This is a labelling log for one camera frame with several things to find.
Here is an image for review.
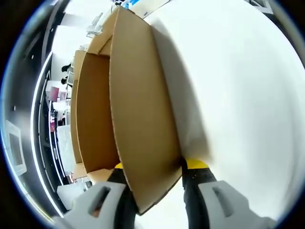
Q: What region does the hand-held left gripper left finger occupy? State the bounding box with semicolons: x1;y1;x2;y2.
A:
69;163;138;229

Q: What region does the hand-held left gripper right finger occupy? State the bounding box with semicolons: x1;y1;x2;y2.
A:
182;157;278;229

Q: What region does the brown cardboard shoe box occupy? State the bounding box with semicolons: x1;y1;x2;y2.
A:
70;6;184;215

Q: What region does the blue and white pack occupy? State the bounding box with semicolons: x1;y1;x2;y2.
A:
123;0;171;17

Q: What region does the white frosted desk partition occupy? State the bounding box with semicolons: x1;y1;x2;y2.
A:
56;125;76;174

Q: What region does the ceiling air conditioner vent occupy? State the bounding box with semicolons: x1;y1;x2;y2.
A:
4;119;27;176

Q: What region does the red display screen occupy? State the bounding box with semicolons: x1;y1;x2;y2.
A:
49;86;60;102

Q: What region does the white table sign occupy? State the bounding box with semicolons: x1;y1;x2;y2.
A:
249;0;273;14

